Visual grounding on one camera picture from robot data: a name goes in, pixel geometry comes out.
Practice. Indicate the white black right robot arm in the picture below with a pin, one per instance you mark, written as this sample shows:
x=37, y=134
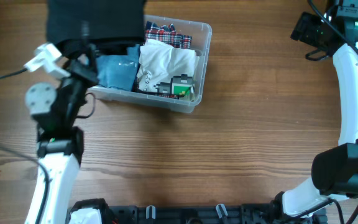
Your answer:
x=334, y=173

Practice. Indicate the black garment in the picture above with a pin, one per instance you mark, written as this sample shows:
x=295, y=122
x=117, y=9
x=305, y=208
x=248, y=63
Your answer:
x=114, y=25

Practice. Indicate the white printed t-shirt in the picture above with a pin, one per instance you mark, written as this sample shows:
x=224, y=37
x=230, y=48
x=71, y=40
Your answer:
x=165, y=69

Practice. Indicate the red navy plaid shirt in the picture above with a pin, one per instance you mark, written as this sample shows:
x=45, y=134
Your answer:
x=170, y=36

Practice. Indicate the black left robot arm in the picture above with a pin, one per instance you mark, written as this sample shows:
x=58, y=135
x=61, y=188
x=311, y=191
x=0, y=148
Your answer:
x=60, y=144

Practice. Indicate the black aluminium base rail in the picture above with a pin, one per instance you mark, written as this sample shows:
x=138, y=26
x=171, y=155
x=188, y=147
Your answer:
x=243, y=214

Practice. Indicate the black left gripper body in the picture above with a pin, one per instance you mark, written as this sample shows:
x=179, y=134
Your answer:
x=81, y=78

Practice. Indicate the clear plastic storage bin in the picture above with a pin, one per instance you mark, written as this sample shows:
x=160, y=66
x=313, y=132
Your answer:
x=201, y=37

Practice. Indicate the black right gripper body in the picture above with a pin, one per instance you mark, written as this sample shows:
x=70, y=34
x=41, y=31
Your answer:
x=310, y=25

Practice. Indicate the blue denim jeans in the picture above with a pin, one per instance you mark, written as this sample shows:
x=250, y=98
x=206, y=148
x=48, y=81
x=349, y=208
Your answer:
x=119, y=71

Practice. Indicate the cream cloth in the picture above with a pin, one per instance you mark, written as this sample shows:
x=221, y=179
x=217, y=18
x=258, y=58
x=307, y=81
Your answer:
x=189, y=95

